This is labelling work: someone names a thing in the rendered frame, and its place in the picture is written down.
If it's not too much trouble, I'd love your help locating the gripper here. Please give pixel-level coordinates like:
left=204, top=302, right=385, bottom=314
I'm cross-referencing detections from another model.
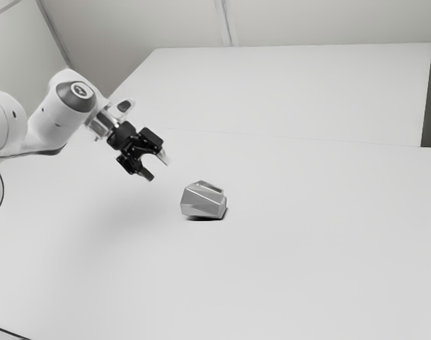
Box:
left=106, top=120, right=173, bottom=183

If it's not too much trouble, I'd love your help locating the faceted mug with angular handle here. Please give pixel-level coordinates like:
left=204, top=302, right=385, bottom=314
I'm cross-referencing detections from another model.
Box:
left=179, top=180, right=229, bottom=221

